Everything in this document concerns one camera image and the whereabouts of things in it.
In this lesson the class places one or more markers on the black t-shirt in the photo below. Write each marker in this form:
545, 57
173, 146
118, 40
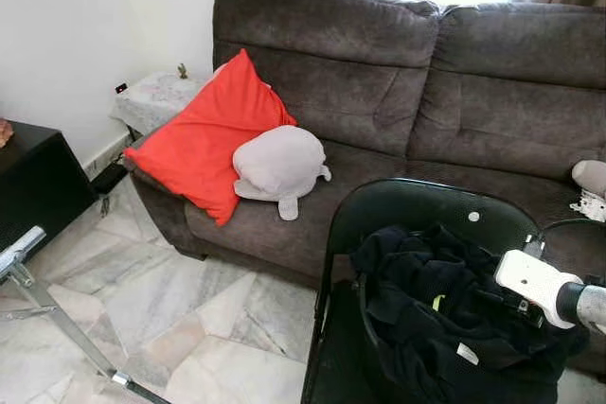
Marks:
426, 328

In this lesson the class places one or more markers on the red cushion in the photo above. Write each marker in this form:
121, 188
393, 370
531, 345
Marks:
199, 149

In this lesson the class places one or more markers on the dark brown fabric sofa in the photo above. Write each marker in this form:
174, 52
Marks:
379, 92

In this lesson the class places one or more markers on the black television console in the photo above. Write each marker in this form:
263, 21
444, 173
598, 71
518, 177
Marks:
38, 186

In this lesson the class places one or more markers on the black wall socket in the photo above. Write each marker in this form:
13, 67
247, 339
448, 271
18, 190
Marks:
121, 88

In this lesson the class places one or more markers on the silver metal clothes rack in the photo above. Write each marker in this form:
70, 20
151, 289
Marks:
19, 248

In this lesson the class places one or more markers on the side table with lace cloth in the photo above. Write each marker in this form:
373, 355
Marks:
156, 101

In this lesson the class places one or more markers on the black glossy chair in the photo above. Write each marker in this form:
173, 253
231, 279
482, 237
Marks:
407, 201

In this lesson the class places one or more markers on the grey soft toy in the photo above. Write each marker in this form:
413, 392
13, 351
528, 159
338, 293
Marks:
592, 177

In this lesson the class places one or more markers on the grey plush toy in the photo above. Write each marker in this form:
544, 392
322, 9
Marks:
279, 163

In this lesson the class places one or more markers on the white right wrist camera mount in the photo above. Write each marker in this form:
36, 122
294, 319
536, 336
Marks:
530, 281

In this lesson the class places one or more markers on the small brass figurine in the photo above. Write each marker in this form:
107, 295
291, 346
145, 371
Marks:
183, 72

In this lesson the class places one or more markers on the white lace cloth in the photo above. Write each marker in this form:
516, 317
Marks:
589, 207

